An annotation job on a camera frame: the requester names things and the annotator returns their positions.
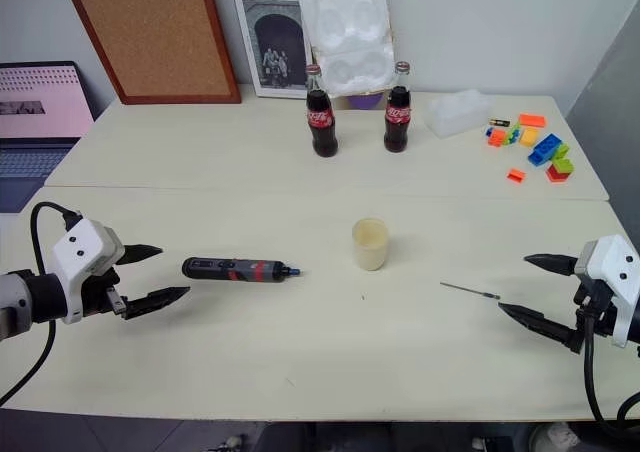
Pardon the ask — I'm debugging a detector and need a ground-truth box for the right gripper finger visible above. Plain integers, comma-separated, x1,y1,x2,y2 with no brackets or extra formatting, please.
522,253,581,278
496,301,586,356

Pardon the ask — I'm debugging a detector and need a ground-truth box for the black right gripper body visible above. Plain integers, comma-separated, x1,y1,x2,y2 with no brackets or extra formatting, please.
572,277,622,344

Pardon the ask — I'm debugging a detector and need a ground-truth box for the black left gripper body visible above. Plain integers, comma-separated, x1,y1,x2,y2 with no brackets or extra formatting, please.
80,265,129,319

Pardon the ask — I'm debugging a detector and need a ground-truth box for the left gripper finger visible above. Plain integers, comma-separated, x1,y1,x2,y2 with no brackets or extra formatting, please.
121,285,193,322
115,244,165,267

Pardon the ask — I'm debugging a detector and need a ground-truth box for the thin metal screwdriver bit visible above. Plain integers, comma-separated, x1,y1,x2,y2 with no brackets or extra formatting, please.
439,281,502,302

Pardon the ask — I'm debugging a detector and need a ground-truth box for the black red electric screwdriver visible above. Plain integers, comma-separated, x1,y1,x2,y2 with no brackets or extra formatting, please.
181,256,303,285

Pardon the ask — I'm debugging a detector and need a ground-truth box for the green block on red block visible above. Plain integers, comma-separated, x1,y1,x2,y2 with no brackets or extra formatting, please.
545,156,576,186

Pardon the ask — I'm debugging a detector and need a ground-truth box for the large blue building block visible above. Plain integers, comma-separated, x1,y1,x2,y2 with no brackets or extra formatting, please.
527,133,563,169

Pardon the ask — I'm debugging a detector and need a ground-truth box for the pale rounded shape under table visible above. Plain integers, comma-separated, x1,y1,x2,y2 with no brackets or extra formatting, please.
528,421,582,452

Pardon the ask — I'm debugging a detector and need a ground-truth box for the laptop with pink screen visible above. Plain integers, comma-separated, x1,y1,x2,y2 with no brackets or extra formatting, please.
0,61,97,215

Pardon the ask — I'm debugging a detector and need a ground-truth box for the clear plastic box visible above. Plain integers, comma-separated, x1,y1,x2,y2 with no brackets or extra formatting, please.
424,89,497,140

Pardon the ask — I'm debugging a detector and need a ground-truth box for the cream translucent plastic cup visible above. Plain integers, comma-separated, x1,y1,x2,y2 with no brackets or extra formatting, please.
351,217,390,273

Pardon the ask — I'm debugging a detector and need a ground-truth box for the glass cola bottle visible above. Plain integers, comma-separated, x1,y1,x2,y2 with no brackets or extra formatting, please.
383,61,414,154
304,64,340,159

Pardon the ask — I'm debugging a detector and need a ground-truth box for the graphic design book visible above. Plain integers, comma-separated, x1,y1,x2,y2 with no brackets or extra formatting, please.
228,0,314,100

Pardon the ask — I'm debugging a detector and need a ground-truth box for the purple bowl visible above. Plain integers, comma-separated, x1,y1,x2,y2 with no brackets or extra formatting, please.
345,90,389,111

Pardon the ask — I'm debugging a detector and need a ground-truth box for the white foam packing tray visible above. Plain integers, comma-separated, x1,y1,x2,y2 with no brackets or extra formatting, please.
292,0,398,100

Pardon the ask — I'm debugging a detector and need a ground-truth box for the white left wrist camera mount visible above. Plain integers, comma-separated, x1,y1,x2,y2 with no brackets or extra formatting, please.
51,218,126,326

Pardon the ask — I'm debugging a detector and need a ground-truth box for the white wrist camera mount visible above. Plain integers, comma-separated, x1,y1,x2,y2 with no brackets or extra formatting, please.
51,218,126,326
573,234,640,349

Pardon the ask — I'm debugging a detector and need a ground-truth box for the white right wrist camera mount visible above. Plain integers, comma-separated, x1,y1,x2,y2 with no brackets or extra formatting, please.
573,234,640,349

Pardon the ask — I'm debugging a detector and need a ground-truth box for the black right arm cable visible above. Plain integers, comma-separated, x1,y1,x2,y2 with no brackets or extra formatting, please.
581,316,640,441

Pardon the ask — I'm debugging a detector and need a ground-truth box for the cork board with wooden frame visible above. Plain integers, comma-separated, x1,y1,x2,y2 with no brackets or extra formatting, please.
58,0,244,106

